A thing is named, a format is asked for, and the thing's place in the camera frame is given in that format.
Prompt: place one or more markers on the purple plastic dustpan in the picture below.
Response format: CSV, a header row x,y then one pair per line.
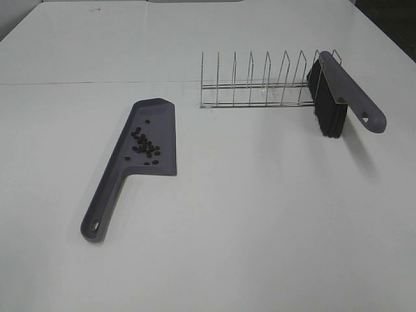
x,y
98,215

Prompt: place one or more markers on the pile of coffee beans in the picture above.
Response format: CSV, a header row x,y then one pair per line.
x,y
142,143

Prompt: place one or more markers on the purple hand brush black bristles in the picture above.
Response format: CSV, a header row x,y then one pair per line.
x,y
335,92

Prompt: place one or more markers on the chrome wire dish rack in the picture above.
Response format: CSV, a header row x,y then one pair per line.
x,y
233,82

